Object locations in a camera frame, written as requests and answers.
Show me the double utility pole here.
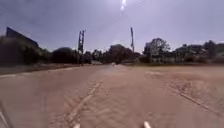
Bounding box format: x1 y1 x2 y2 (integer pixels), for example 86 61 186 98
77 29 86 64

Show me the row of trees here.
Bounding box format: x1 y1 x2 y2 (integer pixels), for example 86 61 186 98
41 43 144 65

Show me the grass strip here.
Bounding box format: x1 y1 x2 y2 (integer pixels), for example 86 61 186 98
0 63 91 76

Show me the dark building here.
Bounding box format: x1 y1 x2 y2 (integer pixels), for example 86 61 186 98
0 27 43 66

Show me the broad tree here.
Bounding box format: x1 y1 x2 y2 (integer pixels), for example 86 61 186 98
143 37 172 64

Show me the row of buildings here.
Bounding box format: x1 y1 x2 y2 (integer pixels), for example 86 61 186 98
171 40 224 64

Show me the red brick path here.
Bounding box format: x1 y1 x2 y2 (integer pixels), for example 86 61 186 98
66 64 224 128

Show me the grey asphalt road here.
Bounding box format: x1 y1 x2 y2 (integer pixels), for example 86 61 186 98
0 64 113 128

